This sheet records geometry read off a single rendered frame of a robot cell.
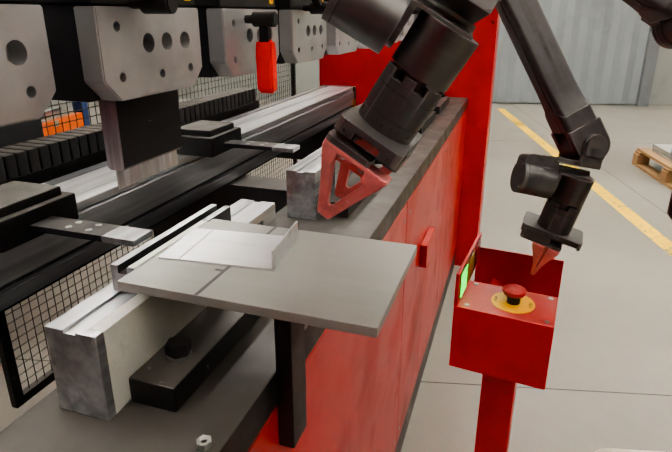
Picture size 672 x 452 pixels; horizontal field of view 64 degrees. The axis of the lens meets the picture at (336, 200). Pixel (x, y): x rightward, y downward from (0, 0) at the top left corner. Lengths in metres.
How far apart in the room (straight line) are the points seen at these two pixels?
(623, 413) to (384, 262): 1.64
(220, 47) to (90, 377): 0.37
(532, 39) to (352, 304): 0.59
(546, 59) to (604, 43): 7.76
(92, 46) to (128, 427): 0.35
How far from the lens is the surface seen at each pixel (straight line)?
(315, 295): 0.51
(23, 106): 0.44
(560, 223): 0.99
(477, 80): 2.64
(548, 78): 0.95
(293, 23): 0.84
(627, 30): 8.81
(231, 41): 0.67
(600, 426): 2.05
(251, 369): 0.63
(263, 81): 0.69
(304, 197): 1.02
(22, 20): 0.44
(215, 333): 0.64
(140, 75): 0.53
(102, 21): 0.50
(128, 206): 0.96
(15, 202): 0.75
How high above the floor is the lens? 1.25
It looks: 19 degrees down
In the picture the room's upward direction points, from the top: straight up
